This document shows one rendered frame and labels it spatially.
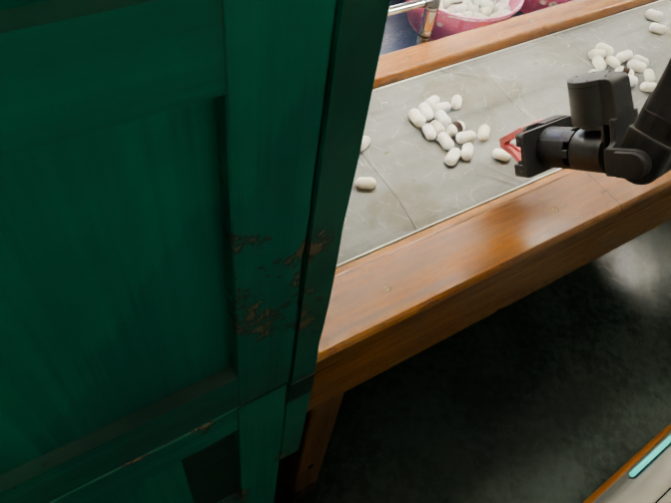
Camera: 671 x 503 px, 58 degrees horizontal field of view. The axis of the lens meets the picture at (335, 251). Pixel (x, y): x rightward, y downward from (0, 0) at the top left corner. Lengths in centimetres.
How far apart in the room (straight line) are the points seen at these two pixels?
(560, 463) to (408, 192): 93
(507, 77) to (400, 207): 41
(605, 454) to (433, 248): 99
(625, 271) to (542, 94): 96
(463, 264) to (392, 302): 12
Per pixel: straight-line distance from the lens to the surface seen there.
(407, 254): 85
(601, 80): 82
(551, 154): 89
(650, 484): 142
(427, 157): 102
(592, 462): 171
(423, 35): 122
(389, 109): 109
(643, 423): 182
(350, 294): 80
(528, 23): 136
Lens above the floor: 144
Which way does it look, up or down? 54 degrees down
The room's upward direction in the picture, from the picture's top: 11 degrees clockwise
